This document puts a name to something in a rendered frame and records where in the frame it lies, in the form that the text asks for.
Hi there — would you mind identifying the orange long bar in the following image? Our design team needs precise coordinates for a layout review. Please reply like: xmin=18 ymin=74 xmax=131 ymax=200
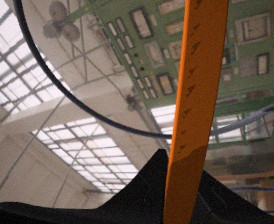
xmin=164 ymin=0 xmax=229 ymax=224

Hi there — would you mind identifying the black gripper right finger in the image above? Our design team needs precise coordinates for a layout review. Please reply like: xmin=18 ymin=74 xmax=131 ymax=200
xmin=190 ymin=169 xmax=274 ymax=224

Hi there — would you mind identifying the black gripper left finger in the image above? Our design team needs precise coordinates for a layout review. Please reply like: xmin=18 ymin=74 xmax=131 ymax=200
xmin=0 ymin=149 xmax=169 ymax=224

